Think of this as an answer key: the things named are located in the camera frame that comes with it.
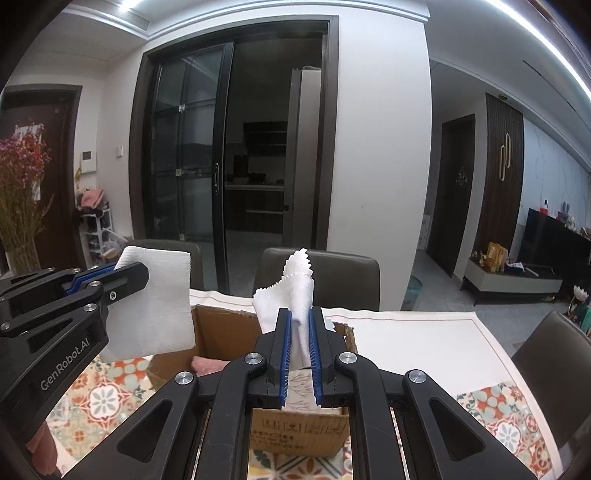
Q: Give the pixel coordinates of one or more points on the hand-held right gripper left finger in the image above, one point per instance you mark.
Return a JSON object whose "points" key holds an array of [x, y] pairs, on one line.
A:
{"points": [[284, 360]]}

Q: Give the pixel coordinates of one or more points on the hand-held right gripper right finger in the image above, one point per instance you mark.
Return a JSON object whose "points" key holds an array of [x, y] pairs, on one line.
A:
{"points": [[316, 360]]}

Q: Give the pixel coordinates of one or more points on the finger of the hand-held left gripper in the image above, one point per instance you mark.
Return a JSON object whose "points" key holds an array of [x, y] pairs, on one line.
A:
{"points": [[129, 277], [85, 278]]}

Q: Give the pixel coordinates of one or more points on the white square towel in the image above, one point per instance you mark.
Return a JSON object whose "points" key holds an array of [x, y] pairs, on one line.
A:
{"points": [[152, 300]]}

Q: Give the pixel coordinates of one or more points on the white zigzag-edged cloth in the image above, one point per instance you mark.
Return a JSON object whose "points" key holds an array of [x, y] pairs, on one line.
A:
{"points": [[295, 295]]}

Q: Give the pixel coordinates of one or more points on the brown cardboard box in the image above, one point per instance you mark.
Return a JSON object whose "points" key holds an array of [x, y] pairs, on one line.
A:
{"points": [[295, 429]]}

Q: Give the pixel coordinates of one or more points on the person's left hand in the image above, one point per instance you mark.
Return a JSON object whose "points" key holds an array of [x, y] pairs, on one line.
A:
{"points": [[41, 445]]}

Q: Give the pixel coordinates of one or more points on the white shoe rack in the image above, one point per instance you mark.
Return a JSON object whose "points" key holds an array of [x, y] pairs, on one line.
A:
{"points": [[99, 235]]}

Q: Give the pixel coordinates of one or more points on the grey leather dining chair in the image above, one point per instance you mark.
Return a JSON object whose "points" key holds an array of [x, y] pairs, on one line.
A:
{"points": [[554, 364], [346, 281], [196, 263]]}

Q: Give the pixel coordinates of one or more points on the pink cloth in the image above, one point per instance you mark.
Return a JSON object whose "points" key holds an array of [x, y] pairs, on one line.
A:
{"points": [[210, 365]]}

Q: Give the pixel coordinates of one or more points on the pink hat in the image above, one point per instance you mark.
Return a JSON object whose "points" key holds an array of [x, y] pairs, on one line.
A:
{"points": [[91, 198]]}

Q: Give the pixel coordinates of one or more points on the floral patterned tablecloth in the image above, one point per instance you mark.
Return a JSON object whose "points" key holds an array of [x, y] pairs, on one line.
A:
{"points": [[415, 341]]}

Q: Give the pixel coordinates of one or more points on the dried pink flowers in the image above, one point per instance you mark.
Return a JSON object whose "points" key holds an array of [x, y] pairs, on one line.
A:
{"points": [[21, 184]]}

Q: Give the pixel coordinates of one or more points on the white intercom panel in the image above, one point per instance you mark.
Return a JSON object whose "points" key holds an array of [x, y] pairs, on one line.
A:
{"points": [[88, 162]]}

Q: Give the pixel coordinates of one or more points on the green trash bin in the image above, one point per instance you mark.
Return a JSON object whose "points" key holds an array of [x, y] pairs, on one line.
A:
{"points": [[415, 286]]}

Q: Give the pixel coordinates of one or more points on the kitchen counter cabinet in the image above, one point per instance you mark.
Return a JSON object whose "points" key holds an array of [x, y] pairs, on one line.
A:
{"points": [[254, 207]]}

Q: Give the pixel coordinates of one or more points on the sliding glass door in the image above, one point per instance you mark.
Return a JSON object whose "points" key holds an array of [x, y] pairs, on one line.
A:
{"points": [[189, 138]]}

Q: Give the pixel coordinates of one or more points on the silver refrigerator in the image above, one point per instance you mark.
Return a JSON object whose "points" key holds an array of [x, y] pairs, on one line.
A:
{"points": [[304, 157]]}

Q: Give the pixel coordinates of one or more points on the white television cabinet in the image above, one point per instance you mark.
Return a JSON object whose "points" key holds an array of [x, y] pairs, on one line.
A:
{"points": [[508, 284]]}

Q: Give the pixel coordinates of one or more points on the yellow gift bags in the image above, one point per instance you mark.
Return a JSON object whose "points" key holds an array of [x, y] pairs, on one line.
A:
{"points": [[496, 257]]}

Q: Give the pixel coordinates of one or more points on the hanging door ornament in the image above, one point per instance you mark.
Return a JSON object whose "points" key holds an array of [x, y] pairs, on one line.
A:
{"points": [[461, 175]]}

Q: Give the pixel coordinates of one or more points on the black television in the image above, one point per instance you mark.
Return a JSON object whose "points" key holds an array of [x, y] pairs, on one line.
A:
{"points": [[549, 240]]}

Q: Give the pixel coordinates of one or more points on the artificial lotus flower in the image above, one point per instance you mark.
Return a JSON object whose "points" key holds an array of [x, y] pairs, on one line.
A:
{"points": [[580, 294]]}

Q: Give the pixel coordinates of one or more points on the green gift bags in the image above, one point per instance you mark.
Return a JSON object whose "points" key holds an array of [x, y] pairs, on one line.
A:
{"points": [[585, 318]]}

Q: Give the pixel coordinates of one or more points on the grey plush rabbit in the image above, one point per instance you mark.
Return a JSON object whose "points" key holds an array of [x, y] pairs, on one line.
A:
{"points": [[568, 210]]}

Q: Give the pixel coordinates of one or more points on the ceiling light strip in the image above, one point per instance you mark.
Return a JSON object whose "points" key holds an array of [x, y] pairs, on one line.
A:
{"points": [[549, 41]]}

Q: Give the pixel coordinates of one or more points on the dark slatted wall panel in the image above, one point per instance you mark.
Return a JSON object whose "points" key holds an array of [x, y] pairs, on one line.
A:
{"points": [[517, 194]]}

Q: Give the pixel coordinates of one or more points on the gold wall ornament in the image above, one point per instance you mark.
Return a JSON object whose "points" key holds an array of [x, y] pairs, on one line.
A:
{"points": [[506, 157]]}

